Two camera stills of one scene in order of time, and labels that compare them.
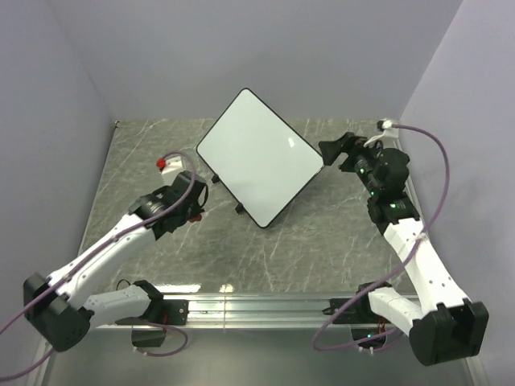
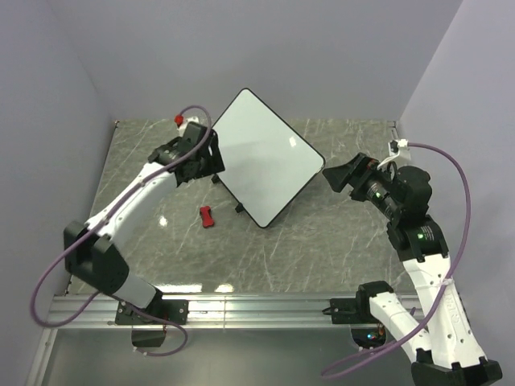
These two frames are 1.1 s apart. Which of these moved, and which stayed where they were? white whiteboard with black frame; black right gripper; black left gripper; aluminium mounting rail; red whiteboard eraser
Moved: red whiteboard eraser; black right gripper; black left gripper
Stayed: white whiteboard with black frame; aluminium mounting rail
